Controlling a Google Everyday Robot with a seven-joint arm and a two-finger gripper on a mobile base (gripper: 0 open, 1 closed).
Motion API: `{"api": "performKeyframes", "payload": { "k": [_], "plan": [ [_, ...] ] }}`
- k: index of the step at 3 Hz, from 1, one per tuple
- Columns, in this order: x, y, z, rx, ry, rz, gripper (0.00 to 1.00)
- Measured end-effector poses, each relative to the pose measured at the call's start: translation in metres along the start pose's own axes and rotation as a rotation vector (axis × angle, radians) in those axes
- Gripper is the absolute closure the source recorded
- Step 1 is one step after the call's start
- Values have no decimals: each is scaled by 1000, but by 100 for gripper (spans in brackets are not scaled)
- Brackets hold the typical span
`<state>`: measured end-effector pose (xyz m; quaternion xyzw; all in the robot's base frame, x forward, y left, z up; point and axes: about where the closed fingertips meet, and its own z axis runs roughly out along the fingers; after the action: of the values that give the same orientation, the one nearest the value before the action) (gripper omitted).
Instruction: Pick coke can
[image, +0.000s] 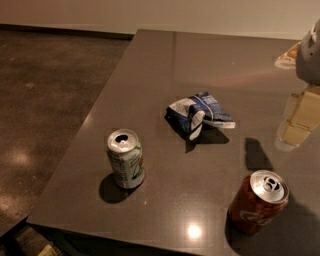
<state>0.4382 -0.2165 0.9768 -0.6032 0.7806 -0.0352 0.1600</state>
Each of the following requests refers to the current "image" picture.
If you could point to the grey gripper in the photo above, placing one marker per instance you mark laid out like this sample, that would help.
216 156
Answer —
309 60

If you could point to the red coke can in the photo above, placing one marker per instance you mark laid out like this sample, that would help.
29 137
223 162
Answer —
260 198

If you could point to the green white soda can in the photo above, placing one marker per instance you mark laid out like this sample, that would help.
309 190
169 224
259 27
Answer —
125 154

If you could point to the blue white chip bag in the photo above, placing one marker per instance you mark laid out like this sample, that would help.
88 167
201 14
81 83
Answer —
189 115

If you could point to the yellow object under table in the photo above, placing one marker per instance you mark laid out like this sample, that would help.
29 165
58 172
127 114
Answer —
48 251

